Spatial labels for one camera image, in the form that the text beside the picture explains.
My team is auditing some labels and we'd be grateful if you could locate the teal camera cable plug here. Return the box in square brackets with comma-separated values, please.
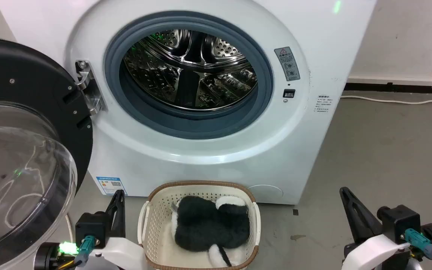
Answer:
[404, 228, 432, 260]
[74, 235, 95, 267]

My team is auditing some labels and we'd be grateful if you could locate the teal left camera cable plug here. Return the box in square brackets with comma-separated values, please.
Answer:
[74, 235, 95, 267]

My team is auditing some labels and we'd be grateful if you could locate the small printed spec label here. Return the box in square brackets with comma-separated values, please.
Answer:
[315, 94, 333, 114]

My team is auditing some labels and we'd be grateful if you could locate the black wall baseboard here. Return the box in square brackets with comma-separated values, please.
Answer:
[343, 82, 432, 95]

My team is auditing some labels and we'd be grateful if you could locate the grey rubber door gasket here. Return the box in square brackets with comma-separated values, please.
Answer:
[104, 11, 274, 140]

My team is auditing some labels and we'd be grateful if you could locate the black and white plush garment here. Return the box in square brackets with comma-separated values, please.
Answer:
[171, 195, 251, 267]

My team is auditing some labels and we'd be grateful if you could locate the round white filter cover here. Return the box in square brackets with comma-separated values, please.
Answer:
[247, 184, 284, 205]

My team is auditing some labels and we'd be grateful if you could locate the blue white energy label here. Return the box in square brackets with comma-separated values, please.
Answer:
[96, 176, 128, 196]

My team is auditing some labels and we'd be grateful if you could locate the stainless steel washer drum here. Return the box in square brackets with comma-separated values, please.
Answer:
[123, 29, 258, 111]

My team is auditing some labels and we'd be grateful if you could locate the grey warning sticker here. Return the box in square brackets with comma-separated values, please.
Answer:
[274, 47, 301, 82]

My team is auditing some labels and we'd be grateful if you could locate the metal door hinge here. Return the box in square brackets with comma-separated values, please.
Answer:
[75, 60, 108, 116]

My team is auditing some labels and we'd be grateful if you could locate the white floor cable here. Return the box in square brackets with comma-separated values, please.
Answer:
[340, 95, 432, 105]

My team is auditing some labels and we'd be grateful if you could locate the cream laundry basket brown rim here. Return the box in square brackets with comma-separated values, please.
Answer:
[137, 181, 261, 270]

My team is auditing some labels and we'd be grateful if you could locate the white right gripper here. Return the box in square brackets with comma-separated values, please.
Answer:
[339, 187, 413, 270]

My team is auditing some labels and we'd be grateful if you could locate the teal right camera cable plug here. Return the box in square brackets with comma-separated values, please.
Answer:
[404, 228, 432, 260]

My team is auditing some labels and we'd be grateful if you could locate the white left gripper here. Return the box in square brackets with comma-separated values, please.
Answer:
[87, 190, 147, 270]

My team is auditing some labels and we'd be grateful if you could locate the white front-load washing machine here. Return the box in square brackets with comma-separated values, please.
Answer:
[0, 0, 378, 205]

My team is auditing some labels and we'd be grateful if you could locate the black washer door clear glass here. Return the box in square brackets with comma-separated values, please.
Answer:
[0, 36, 94, 270]

